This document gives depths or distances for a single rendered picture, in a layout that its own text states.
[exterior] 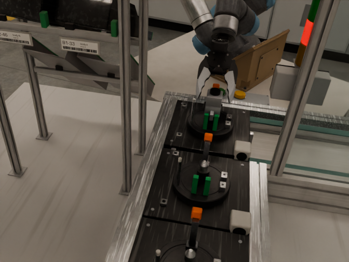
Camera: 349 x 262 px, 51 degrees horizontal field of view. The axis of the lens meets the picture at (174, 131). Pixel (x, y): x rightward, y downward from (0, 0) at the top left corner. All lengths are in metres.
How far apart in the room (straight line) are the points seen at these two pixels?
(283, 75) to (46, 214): 0.68
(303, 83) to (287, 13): 3.19
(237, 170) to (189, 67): 0.79
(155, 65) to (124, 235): 0.98
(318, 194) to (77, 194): 0.65
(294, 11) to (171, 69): 2.54
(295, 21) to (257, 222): 3.31
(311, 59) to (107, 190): 0.62
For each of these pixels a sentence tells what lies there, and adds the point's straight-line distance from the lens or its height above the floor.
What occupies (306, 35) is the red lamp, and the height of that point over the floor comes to 1.33.
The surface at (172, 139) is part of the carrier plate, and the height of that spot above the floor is 0.97.
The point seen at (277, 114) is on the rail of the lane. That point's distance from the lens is 1.24.
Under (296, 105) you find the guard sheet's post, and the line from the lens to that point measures 0.87.
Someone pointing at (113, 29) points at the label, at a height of 1.33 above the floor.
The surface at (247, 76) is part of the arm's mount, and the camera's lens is 1.49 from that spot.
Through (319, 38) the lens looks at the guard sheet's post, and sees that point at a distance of 0.82.
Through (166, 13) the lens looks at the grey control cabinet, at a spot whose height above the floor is 0.19.
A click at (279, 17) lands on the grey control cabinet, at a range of 4.04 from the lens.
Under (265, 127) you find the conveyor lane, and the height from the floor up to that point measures 0.93.
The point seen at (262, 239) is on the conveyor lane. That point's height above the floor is 0.96.
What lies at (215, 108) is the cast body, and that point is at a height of 1.05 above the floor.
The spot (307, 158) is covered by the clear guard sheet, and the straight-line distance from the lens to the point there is 0.98.
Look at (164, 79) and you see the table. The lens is 1.55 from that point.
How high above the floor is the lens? 1.61
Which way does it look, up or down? 37 degrees down
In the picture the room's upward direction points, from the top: 5 degrees clockwise
